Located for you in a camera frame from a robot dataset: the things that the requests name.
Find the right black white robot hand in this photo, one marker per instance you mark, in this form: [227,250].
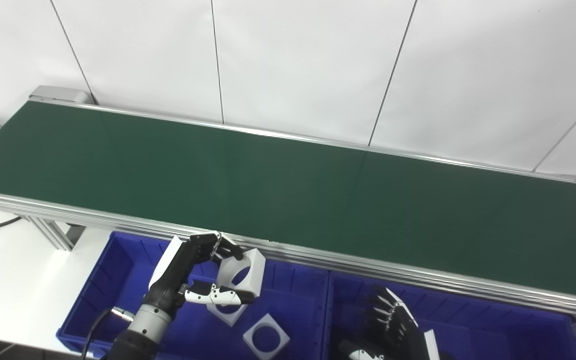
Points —
[403,340]

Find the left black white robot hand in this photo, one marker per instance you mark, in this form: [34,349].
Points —
[173,280]

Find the white square part round hole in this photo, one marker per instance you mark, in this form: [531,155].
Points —
[255,270]
[268,355]
[230,320]

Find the blue bin with white parts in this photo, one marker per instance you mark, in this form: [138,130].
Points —
[118,280]

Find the blue bin with black parts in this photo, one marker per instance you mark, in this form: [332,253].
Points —
[493,330]

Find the aluminium conveyor leg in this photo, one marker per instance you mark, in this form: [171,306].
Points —
[53,235]

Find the grey conveyor end housing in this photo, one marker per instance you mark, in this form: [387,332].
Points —
[58,94]

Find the green conveyor belt aluminium frame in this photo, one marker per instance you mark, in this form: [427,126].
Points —
[268,190]

